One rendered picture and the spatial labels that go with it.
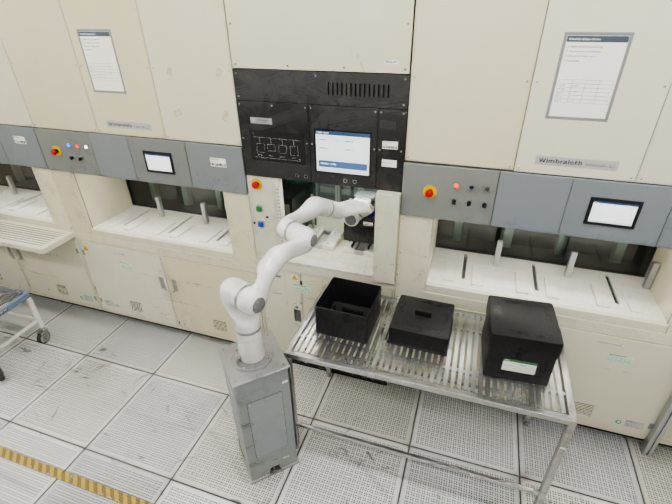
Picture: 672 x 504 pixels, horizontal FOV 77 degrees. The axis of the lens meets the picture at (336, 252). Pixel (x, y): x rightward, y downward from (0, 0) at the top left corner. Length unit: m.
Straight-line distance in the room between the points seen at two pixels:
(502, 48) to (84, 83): 2.23
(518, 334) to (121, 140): 2.40
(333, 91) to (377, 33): 0.32
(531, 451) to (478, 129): 1.84
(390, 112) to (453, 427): 1.87
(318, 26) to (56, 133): 1.87
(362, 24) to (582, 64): 0.89
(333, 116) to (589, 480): 2.34
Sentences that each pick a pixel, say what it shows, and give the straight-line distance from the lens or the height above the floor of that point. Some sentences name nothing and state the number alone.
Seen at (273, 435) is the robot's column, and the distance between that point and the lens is 2.39.
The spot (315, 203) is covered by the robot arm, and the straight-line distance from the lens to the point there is 2.01.
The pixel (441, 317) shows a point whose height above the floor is 0.86.
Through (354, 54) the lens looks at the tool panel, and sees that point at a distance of 2.07.
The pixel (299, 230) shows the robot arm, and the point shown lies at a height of 1.33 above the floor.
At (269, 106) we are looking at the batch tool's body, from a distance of 2.26.
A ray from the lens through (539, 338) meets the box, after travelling 1.99.
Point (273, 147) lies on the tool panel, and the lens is 2.31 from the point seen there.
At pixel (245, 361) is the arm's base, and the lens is 2.09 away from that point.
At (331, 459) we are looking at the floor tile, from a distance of 2.67.
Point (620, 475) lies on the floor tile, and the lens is 3.02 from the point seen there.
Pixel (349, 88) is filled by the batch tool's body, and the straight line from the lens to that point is 2.09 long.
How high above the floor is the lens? 2.24
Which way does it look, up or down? 31 degrees down
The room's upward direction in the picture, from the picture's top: 1 degrees counter-clockwise
